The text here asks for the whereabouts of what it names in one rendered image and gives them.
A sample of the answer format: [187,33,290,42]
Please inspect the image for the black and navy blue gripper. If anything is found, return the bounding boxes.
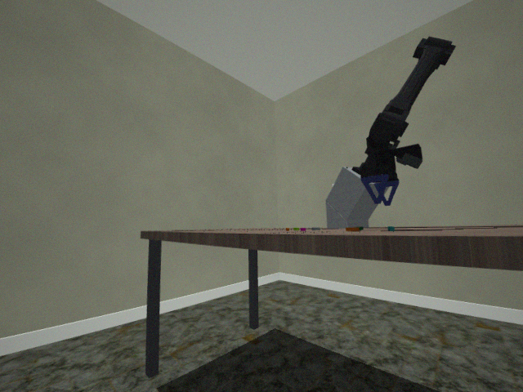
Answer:
[360,149,399,206]

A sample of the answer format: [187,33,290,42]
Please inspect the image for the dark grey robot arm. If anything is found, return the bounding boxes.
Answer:
[365,37,456,171]

